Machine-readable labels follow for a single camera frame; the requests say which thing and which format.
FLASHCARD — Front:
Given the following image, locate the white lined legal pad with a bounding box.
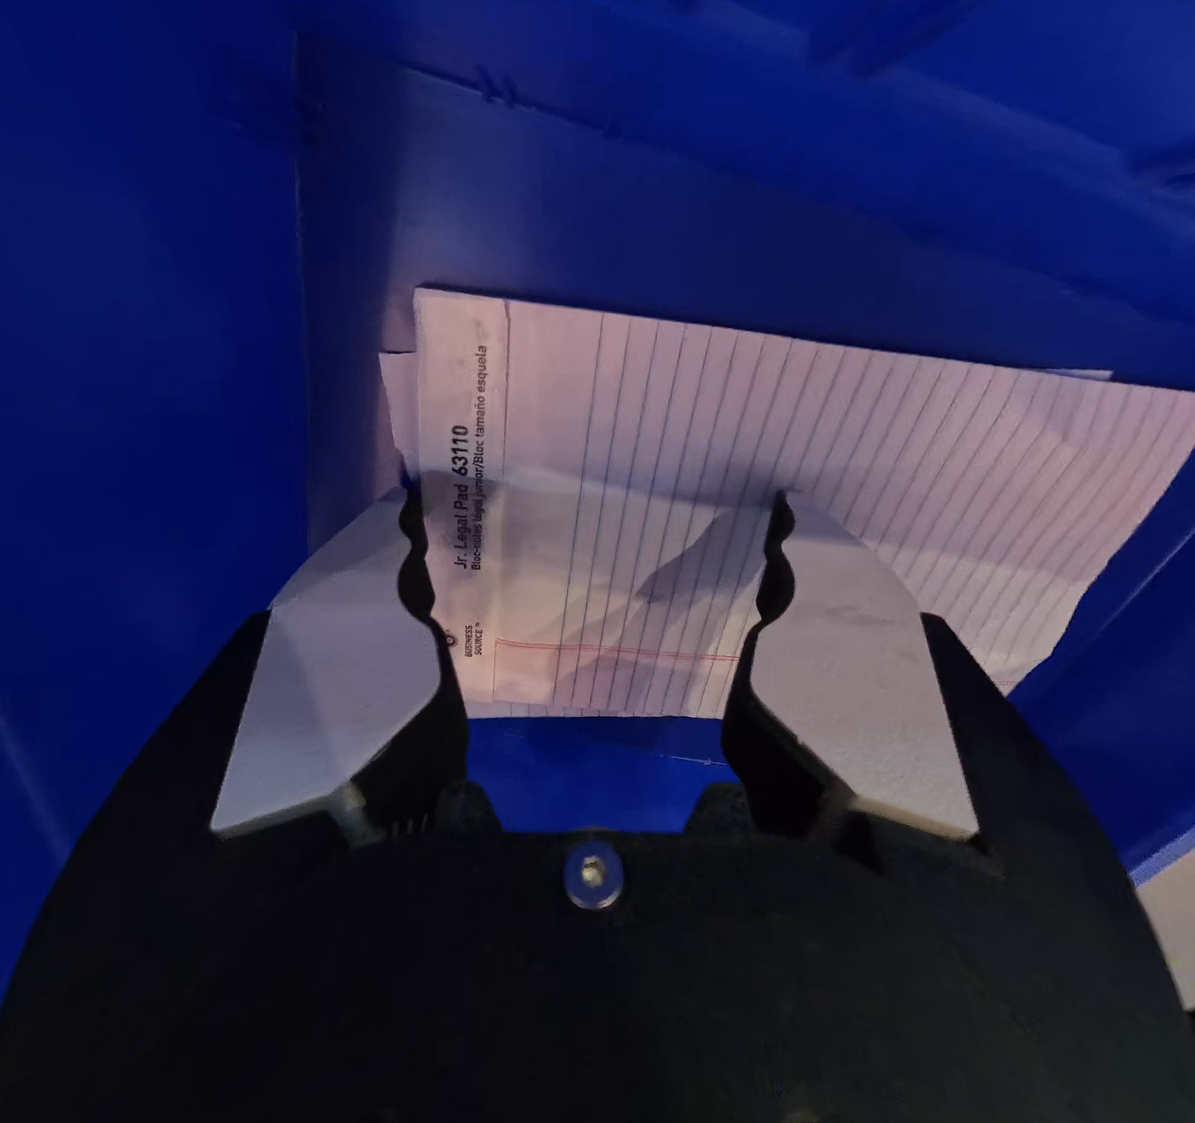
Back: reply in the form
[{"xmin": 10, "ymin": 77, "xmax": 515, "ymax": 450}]
[{"xmin": 411, "ymin": 282, "xmax": 1195, "ymax": 718}]

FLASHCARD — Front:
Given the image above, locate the blue plastic bin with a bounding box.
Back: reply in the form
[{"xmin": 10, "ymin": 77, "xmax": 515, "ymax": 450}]
[{"xmin": 0, "ymin": 0, "xmax": 1195, "ymax": 956}]

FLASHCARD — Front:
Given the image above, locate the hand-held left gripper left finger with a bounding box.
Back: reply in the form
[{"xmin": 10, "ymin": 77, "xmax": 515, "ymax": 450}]
[{"xmin": 209, "ymin": 487, "xmax": 469, "ymax": 850}]

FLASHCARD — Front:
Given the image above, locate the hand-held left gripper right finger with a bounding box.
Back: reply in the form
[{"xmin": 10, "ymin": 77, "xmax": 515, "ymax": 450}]
[{"xmin": 722, "ymin": 487, "xmax": 983, "ymax": 854}]

